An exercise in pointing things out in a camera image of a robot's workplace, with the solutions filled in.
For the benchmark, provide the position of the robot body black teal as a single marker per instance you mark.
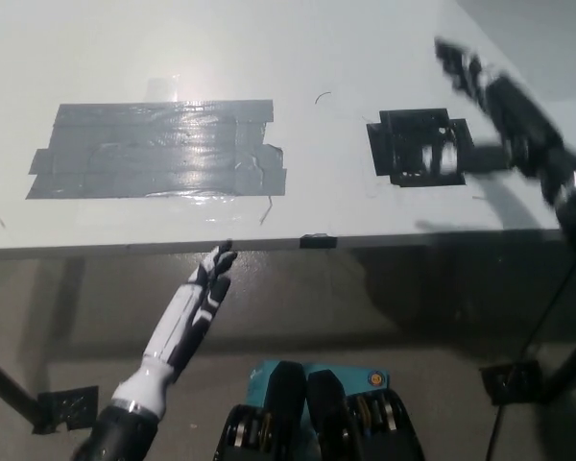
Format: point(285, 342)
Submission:
point(326, 418)

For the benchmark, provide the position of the wide clear tape strip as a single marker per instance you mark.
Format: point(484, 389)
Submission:
point(125, 211)

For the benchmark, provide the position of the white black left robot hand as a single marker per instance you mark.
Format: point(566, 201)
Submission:
point(187, 322)

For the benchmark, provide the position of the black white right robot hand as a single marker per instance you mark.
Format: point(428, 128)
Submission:
point(523, 125)

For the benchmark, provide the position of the grey duct tape patch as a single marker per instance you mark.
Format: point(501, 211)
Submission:
point(158, 151)

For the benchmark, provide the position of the black table leg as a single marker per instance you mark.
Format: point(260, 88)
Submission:
point(9, 386)
point(571, 365)

